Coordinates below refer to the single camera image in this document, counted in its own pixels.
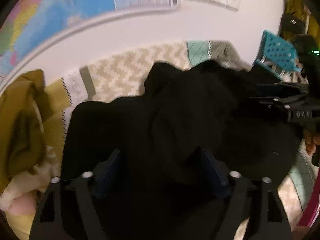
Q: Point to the magenta pink cloth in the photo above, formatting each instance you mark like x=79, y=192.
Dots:
x=310, y=213

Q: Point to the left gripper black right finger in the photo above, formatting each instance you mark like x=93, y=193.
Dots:
x=243, y=197

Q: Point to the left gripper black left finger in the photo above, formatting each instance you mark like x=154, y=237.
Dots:
x=69, y=208

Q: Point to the folded yellow white pink clothes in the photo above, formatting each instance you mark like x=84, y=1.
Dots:
x=20, y=198

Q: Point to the colourful wall map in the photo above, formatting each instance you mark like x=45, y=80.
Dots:
x=31, y=22

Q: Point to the lower teal plastic basket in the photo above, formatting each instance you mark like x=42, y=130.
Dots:
x=266, y=71

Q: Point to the teal plastic basket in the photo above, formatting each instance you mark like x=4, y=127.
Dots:
x=266, y=71
x=277, y=50

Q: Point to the person's right hand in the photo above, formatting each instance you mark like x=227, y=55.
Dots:
x=311, y=141

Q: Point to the yellow hanging garment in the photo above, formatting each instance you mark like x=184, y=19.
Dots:
x=297, y=19

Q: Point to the black coat with gold buttons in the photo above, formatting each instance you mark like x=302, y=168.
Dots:
x=160, y=185

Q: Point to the patterned beige teal bedsheet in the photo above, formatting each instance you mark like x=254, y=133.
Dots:
x=125, y=75

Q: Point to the upper teal plastic basket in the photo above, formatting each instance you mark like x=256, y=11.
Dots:
x=277, y=50

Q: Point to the olive mustard garment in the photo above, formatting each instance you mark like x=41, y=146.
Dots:
x=31, y=120

